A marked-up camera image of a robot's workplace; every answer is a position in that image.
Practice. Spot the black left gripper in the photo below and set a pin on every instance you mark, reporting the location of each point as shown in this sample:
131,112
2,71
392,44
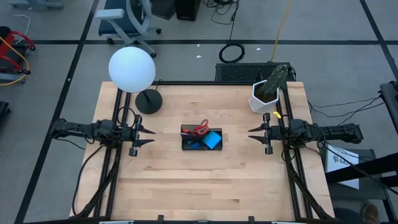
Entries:
129,133

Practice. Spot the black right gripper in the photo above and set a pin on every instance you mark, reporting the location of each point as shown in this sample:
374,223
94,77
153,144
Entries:
280,133

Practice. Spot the orange highlighter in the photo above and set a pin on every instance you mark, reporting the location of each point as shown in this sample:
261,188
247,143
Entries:
187,131

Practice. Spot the blue sticky note pad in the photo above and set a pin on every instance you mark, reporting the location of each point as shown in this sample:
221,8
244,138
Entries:
212,140

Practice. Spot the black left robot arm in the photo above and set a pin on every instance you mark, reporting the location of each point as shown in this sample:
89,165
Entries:
93,130

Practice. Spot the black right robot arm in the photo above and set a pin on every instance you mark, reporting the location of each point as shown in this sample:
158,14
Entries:
335,132

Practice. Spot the black mesh desk organizer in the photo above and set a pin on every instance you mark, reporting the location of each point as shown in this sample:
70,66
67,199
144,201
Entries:
202,149

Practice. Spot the blue grey office chair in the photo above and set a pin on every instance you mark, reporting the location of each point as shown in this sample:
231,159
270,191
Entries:
115,25

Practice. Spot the yellow tape tag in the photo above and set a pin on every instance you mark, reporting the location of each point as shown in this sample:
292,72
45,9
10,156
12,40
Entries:
277,115

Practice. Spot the black perforated case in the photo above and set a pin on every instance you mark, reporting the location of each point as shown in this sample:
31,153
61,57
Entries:
236,72

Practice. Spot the white globe table lamp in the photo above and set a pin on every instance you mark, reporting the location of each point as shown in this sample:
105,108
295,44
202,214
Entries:
132,70

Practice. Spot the white printed paper sheet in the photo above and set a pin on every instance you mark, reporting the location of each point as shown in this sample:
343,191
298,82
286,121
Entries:
342,174

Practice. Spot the black diagonal beam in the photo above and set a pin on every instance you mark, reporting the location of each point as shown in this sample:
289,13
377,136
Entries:
373,166

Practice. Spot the grey side table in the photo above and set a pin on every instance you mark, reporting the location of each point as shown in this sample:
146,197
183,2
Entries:
370,189

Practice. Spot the black computer tower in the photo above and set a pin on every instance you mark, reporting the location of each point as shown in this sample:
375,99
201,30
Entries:
188,9

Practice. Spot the person's shoe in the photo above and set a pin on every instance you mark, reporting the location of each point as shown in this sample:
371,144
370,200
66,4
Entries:
370,214

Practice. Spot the red and black cart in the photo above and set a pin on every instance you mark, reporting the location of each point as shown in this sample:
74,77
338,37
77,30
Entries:
7,40

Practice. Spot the grey furniture base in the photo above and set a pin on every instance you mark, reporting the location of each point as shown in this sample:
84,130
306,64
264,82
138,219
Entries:
37,4

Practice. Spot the black aluminium table frame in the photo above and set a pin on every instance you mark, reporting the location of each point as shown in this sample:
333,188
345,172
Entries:
217,83

